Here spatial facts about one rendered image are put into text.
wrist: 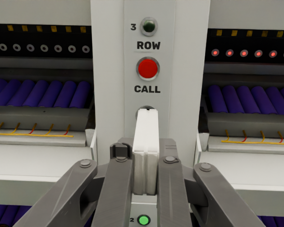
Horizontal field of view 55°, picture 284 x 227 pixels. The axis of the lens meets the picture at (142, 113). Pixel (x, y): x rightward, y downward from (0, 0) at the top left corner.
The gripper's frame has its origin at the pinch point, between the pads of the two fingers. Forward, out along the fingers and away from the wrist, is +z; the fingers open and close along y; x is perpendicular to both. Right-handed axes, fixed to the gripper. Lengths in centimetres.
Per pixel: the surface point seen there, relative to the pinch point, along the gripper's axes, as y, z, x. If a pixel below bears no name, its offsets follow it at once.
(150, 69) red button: 0.1, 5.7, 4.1
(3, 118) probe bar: -17.4, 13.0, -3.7
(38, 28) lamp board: -15.7, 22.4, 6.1
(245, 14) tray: 7.7, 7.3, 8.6
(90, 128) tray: -6.3, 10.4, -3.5
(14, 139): -15.4, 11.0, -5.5
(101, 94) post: -4.2, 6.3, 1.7
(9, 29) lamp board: -20.0, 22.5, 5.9
